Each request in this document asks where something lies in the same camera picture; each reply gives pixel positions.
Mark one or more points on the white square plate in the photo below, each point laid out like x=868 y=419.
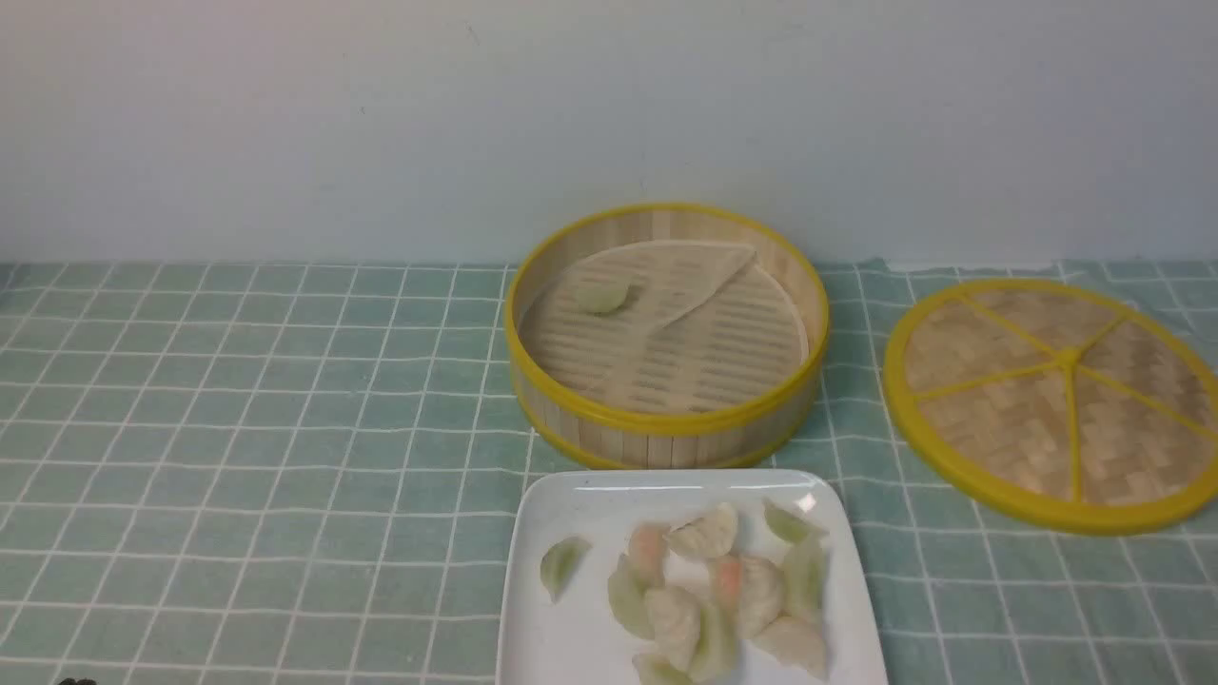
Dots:
x=577 y=641

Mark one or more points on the green dumpling bottom edge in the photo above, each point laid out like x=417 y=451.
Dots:
x=652 y=669

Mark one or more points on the white dumpling lower right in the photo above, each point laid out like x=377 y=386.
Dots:
x=795 y=642

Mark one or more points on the green checkered tablecloth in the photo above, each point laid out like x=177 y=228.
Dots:
x=287 y=473

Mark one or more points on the white steamer liner paper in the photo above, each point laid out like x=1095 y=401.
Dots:
x=707 y=326

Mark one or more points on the woven bamboo steamer lid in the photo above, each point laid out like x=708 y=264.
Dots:
x=1055 y=405

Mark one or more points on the green dumpling centre left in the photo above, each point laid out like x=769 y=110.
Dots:
x=626 y=593

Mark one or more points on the pink shrimp dumpling upper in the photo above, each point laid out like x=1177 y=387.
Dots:
x=646 y=553

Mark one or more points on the white dumpling top centre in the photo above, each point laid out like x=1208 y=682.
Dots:
x=708 y=536

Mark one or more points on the green dumpling right side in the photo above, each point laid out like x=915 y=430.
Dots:
x=803 y=571

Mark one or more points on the green dumpling left on plate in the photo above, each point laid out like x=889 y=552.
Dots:
x=559 y=564

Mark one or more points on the green dumpling top right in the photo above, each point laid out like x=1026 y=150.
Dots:
x=788 y=526

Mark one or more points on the white dumpling lower centre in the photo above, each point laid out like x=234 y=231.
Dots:
x=675 y=617

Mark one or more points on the green dumpling lower centre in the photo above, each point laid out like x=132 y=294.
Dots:
x=717 y=652

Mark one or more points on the pink white dumpling centre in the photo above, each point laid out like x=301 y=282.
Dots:
x=750 y=589

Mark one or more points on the pale green dumpling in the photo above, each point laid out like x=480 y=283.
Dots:
x=600 y=299

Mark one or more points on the bamboo steamer basket yellow rim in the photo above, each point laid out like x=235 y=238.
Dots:
x=605 y=437

